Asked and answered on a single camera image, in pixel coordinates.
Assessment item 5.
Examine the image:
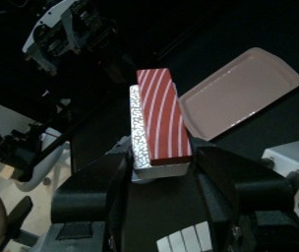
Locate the black frame bar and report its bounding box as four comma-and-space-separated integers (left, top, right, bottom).
22, 93, 129, 181

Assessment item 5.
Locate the black chair armrest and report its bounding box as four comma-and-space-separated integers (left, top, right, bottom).
0, 195, 36, 252

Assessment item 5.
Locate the pink plastic tray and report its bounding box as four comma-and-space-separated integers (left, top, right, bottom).
177, 46, 299, 142

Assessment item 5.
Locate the white striped toy piece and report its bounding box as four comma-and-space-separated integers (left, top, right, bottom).
155, 220, 213, 252

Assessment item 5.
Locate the black clamp device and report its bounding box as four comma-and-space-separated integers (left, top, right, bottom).
0, 122, 44, 183

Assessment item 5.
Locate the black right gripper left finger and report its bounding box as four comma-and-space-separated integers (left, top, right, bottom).
50, 151, 129, 252

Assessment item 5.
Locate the white chair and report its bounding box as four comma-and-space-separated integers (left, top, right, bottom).
14, 127, 72, 193

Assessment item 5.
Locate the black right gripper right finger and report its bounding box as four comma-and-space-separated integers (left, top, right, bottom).
195, 146, 295, 252

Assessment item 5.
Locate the red striped box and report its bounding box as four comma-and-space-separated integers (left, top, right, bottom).
128, 67, 193, 181

